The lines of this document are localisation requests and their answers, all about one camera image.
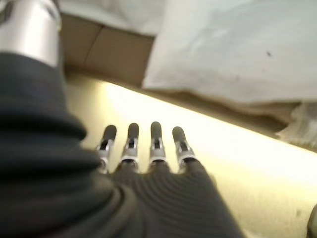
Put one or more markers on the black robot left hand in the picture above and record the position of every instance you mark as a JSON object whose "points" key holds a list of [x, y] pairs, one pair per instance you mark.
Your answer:
{"points": [[74, 198]]}

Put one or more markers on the white duvet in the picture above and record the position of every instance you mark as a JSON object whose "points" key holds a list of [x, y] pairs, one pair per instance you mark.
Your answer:
{"points": [[223, 49]]}

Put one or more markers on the white fitted sheet mattress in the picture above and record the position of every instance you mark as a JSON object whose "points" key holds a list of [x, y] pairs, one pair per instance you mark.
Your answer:
{"points": [[111, 12]]}

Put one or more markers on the pale fringed throw blanket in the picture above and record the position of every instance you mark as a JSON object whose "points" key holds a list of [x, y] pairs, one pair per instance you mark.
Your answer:
{"points": [[302, 124]]}

